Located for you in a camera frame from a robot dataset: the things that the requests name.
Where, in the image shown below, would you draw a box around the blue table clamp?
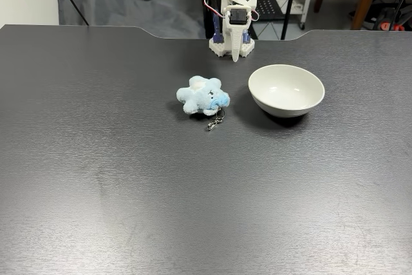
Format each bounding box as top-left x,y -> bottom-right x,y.
211,10 -> 225,44

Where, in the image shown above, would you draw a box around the black vacuum cleaner red parts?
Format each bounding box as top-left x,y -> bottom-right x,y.
349,0 -> 412,32

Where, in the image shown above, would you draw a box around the white plug on shelf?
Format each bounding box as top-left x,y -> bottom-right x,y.
276,0 -> 304,12

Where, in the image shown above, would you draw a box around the grey cloth backdrop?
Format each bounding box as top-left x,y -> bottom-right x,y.
57,0 -> 207,39

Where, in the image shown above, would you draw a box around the white ceramic bowl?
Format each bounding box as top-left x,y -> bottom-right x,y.
247,64 -> 326,119

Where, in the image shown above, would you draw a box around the black upright shelf pole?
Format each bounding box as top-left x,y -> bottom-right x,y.
280,0 -> 299,41

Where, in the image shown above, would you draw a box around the skyblue plush doll with keychain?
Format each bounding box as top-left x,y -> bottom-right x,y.
175,75 -> 231,133

